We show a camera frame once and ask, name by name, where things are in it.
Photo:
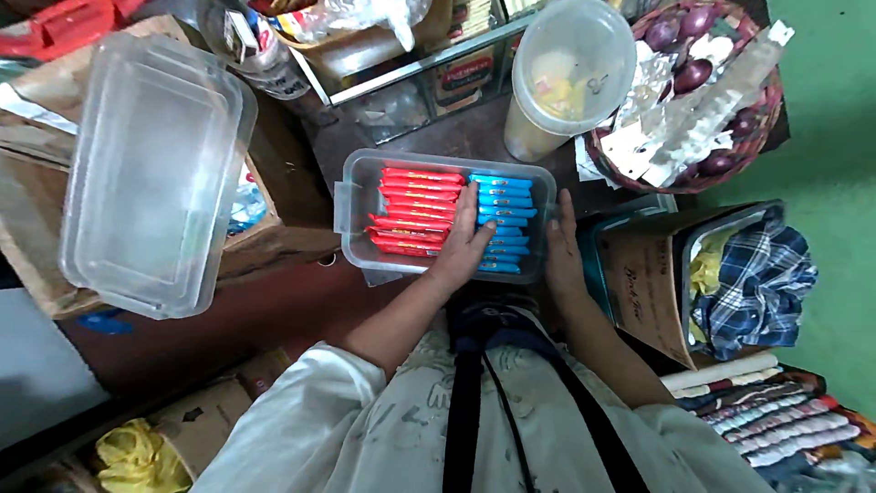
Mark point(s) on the row of red packets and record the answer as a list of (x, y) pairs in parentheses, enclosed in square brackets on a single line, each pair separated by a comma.
[(417, 212)]

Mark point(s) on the blue and white plastic packaging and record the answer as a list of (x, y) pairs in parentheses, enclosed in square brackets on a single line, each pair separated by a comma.
[(248, 205)]

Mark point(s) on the blue plaid cloth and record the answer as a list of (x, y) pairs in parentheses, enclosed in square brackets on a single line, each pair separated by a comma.
[(759, 294)]

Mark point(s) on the person's body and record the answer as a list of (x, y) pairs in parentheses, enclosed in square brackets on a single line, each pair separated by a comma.
[(383, 438)]

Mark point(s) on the white paper sheet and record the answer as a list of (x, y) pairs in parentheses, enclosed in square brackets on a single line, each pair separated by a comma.
[(590, 161)]

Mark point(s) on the translucent rectangular plastic lid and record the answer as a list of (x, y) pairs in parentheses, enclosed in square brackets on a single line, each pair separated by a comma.
[(150, 157)]

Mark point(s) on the red woven basket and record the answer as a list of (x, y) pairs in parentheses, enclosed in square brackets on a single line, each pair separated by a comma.
[(766, 130)]

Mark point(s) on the printed brown cardboard box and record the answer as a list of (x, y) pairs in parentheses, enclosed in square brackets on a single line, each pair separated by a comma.
[(643, 281)]

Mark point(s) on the person's right thumb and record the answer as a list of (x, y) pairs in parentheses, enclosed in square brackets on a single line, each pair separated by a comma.
[(553, 234)]

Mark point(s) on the brown round-edged basket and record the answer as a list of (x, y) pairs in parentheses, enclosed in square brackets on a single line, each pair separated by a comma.
[(369, 51)]

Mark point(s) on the large yellow plastic bag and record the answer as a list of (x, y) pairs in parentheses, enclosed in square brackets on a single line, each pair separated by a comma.
[(140, 459)]

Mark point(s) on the clear rectangular plastic container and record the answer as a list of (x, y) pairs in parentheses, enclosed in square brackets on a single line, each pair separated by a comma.
[(359, 205)]

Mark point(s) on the blue plastic object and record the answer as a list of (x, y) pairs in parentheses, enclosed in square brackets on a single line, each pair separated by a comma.
[(106, 322)]

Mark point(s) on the person's left thumb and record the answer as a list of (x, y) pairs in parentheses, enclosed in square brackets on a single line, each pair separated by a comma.
[(485, 235)]

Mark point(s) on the clear plastic bag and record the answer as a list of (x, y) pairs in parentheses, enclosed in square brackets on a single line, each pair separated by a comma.
[(383, 15)]

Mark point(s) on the pile of red onions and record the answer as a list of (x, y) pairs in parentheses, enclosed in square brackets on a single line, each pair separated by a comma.
[(692, 75)]

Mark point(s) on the plain brown cardboard box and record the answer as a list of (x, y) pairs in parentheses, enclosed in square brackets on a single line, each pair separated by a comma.
[(205, 418)]

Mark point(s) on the round translucent lidded jar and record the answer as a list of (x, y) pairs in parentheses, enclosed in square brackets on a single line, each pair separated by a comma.
[(571, 75)]

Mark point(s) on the person's left fingers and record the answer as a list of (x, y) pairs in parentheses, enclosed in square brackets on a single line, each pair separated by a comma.
[(467, 209)]

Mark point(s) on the person's right hand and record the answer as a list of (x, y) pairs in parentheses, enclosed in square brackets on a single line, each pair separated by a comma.
[(564, 263)]

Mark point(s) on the person's left forearm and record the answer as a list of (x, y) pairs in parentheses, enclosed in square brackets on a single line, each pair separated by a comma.
[(404, 318)]

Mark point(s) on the row of blue packets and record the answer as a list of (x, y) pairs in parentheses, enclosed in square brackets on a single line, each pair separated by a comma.
[(505, 212)]

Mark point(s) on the stack of folded cloths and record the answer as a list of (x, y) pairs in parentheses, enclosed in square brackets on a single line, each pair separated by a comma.
[(780, 418)]

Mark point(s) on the dark grey plastic bin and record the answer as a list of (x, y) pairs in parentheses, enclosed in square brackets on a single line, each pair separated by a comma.
[(684, 236)]

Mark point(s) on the person's right forearm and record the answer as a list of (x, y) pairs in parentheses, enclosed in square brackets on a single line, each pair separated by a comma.
[(619, 356)]

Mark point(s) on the glass display case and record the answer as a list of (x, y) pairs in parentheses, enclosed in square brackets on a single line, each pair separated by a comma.
[(417, 75)]

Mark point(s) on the teal plastic container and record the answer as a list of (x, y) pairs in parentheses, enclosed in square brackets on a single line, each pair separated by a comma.
[(594, 257)]

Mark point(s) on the person's right fingers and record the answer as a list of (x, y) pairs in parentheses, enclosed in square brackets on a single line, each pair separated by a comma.
[(568, 213)]

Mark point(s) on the red plastic object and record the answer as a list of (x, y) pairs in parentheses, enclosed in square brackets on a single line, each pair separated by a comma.
[(75, 31)]

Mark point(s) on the clear plastic jar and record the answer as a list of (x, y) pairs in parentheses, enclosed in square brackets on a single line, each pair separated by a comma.
[(270, 68)]

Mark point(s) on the small yellow plastic bag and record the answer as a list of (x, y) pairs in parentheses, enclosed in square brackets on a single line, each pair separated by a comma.
[(707, 268)]

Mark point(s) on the person's left hand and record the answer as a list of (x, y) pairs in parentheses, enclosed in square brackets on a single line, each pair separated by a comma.
[(457, 253)]

